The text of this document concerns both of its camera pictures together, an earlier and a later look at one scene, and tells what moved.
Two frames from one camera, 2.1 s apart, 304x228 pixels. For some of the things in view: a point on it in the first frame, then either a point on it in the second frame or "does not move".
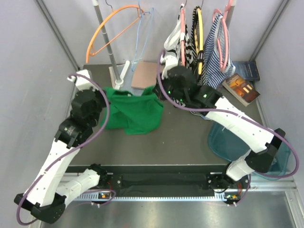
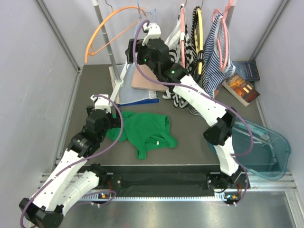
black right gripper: (164, 80) → (140, 49)
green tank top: (138, 114) → (145, 132)
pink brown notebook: (144, 74) does not move
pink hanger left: (182, 34) does not move
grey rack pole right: (230, 13) does not move
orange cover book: (243, 90) does not move
